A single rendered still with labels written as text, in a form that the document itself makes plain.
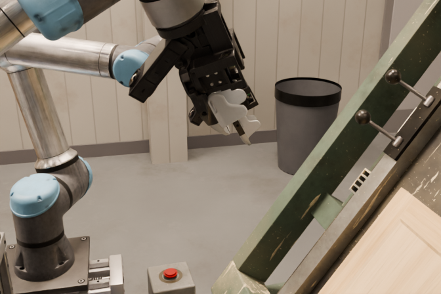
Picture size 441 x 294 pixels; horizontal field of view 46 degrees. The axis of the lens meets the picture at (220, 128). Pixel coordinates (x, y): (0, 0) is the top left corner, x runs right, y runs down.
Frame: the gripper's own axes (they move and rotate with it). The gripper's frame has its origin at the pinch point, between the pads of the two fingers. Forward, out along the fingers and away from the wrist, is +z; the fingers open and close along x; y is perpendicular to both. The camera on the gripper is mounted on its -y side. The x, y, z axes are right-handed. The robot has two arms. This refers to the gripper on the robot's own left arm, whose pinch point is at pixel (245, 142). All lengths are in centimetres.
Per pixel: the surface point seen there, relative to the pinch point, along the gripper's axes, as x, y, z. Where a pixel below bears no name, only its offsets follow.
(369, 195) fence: -13.7, 19.8, 22.6
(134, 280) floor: 129, -91, 106
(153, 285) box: 2.7, -41.7, 26.0
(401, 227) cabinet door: -25.3, 21.0, 25.5
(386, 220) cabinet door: -20.9, 19.5, 25.6
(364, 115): -7.7, 28.0, 5.9
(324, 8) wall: 312, 120, 82
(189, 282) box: 2.2, -32.7, 30.7
